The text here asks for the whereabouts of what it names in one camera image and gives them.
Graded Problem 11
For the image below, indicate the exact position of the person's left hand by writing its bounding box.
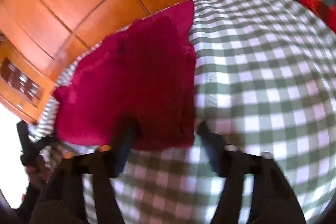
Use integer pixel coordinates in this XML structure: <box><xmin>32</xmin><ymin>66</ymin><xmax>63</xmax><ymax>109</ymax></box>
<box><xmin>26</xmin><ymin>155</ymin><xmax>52</xmax><ymax>190</ymax></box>

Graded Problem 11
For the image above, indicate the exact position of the crimson red long-sleeve garment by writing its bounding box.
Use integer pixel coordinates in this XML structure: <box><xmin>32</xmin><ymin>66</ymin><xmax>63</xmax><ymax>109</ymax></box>
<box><xmin>53</xmin><ymin>1</ymin><xmax>197</xmax><ymax>151</ymax></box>

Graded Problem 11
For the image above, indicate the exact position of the wooden shelf with items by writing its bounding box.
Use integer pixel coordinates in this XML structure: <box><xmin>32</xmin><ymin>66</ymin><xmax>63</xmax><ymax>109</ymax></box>
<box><xmin>1</xmin><ymin>57</ymin><xmax>44</xmax><ymax>107</ymax></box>

